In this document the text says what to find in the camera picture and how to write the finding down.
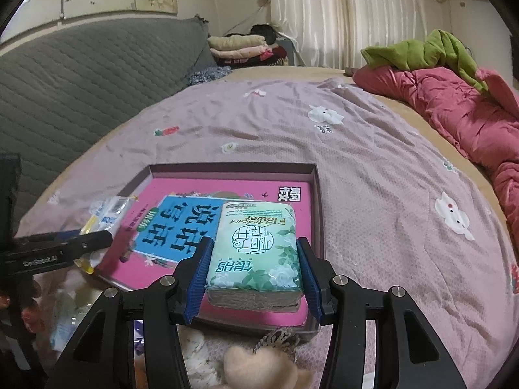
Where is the grey quilted headboard cover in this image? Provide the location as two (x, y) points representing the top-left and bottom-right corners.
(1, 17), (215, 219)

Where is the green blanket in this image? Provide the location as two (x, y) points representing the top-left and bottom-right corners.
(361, 29), (488, 93)

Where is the green tissue pack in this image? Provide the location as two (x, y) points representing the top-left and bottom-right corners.
(206, 201), (303, 312)

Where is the pink red quilt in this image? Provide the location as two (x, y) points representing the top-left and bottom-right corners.
(353, 66), (518, 242)

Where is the stack of folded clothes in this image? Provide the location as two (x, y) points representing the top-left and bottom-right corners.
(207, 24), (290, 69)

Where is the yellow white wipes packet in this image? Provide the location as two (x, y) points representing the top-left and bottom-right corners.
(75, 196), (137, 275)

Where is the purple bedsheet with prints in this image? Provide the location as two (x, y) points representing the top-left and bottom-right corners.
(18, 80), (518, 388)

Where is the pink and blue book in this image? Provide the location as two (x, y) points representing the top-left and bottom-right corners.
(105, 176), (313, 328)

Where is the dark shallow tray box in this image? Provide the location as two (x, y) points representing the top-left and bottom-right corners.
(91, 161), (326, 344)

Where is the white curtain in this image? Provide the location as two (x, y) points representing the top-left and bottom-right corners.
(270, 0), (427, 68)

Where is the beige plush doll floral dress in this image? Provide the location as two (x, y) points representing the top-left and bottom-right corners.
(177, 325), (315, 389)

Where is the white purple printed bag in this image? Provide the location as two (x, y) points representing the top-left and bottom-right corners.
(49, 289), (93, 353)

